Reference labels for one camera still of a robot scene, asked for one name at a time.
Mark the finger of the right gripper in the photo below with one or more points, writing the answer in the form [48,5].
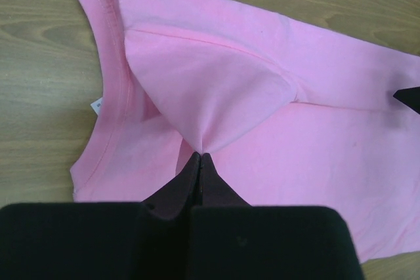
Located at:
[410,97]

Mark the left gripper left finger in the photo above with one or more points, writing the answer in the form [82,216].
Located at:
[169,202]

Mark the pink t shirt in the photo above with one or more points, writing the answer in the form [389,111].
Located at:
[292,114]

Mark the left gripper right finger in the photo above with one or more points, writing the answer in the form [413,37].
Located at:
[212,190]

